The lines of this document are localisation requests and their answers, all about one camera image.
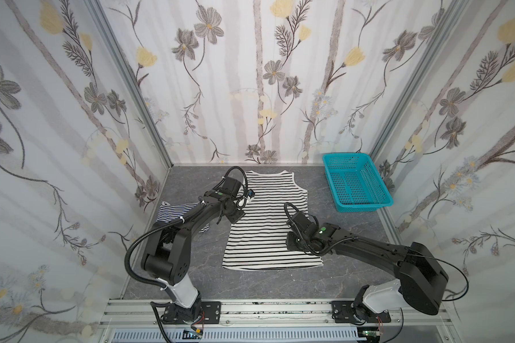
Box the black white striped tank top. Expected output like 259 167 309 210
223 171 323 271

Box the blue white striped tank top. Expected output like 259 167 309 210
154 202 198 222

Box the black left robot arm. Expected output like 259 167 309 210
124 166 255 324

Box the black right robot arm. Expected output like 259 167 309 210
283 202 470 326

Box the teal plastic basket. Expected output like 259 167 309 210
323 152 393 213

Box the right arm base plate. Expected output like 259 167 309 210
330 300 391 326

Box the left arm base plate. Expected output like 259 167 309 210
160 302 222 325

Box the left corrugated black cable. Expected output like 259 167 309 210
123 216 185 290

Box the white slotted cable duct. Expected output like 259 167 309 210
110 327 368 343

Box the aluminium mounting rail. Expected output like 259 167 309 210
98 299 453 329

